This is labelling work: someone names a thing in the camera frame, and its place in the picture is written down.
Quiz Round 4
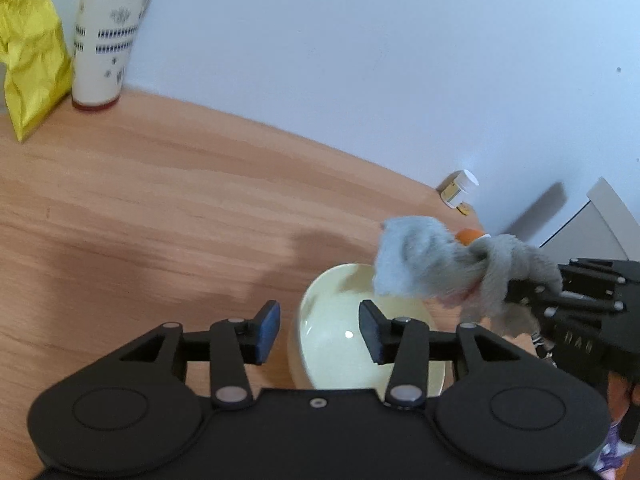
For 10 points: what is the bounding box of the cream ceramic bowl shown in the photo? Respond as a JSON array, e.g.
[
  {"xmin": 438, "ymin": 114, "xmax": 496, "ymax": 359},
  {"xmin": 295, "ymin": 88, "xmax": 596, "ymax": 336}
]
[{"xmin": 288, "ymin": 263, "xmax": 436, "ymax": 396}]

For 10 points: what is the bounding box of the grey terry cloth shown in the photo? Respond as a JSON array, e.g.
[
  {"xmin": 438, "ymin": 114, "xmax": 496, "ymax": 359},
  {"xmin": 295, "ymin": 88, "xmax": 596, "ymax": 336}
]
[{"xmin": 372, "ymin": 217, "xmax": 562, "ymax": 337}]

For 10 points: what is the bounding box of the orange packaged item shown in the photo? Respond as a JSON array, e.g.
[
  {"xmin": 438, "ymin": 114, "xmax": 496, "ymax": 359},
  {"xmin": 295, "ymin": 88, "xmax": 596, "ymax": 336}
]
[{"xmin": 456, "ymin": 229, "xmax": 488, "ymax": 246}]

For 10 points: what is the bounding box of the small white-capped jar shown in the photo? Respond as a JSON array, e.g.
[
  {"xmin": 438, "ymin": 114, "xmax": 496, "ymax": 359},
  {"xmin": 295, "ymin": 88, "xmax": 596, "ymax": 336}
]
[{"xmin": 439, "ymin": 169, "xmax": 480, "ymax": 209}]

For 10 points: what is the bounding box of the crumpled yellow bag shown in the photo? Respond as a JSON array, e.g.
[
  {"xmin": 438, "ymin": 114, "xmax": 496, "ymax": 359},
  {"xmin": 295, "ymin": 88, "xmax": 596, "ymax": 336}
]
[{"xmin": 1, "ymin": 0, "xmax": 73, "ymax": 143}]

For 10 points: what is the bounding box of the white tumbler with red lid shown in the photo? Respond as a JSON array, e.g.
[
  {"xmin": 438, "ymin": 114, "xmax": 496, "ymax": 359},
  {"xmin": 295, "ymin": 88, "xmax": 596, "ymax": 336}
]
[{"xmin": 72, "ymin": 0, "xmax": 151, "ymax": 112}]

